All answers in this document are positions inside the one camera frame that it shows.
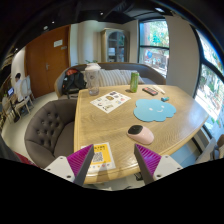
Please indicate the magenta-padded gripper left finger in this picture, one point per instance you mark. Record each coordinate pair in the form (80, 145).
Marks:
(79, 161)

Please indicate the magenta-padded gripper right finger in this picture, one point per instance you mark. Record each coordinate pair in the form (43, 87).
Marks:
(150, 160)

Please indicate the pink computer mouse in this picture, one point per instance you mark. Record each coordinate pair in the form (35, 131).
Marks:
(142, 136)

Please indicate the blue cloud-shaped mouse pad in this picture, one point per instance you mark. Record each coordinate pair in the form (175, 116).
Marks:
(154, 110)

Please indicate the yellow code sticker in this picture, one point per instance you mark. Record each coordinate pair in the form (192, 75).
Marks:
(104, 156)

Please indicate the grey tufted armchair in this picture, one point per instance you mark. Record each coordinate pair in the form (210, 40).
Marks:
(50, 130)

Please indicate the small teal pack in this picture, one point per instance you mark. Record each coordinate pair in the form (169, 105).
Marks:
(165, 99)

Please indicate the white sticker sheet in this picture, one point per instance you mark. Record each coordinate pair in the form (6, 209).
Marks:
(110, 101)

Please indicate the black red flat case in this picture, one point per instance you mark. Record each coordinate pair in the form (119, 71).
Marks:
(150, 91)

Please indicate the green drink can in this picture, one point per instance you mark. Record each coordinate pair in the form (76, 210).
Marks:
(134, 82)

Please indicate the black backpack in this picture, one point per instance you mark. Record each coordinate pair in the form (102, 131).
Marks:
(73, 81)

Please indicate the clear shaker bottle white lid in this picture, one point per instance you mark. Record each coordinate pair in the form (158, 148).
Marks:
(92, 80)

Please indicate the brown curved sofa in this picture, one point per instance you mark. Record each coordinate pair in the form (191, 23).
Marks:
(150, 75)

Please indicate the white chairs group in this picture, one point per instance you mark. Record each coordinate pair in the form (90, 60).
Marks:
(26, 91)

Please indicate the large striped cushion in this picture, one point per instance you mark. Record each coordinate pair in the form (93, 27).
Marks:
(111, 78)

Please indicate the black-framed window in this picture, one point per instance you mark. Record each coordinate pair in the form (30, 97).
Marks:
(210, 86)
(154, 46)

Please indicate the person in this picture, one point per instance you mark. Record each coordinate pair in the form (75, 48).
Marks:
(18, 86)

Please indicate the laptop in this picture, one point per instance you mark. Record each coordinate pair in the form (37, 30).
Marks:
(10, 92)

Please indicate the wooden door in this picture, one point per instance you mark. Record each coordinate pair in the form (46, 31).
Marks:
(46, 60)

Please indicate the glass door cabinet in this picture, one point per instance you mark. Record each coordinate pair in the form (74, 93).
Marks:
(115, 45)

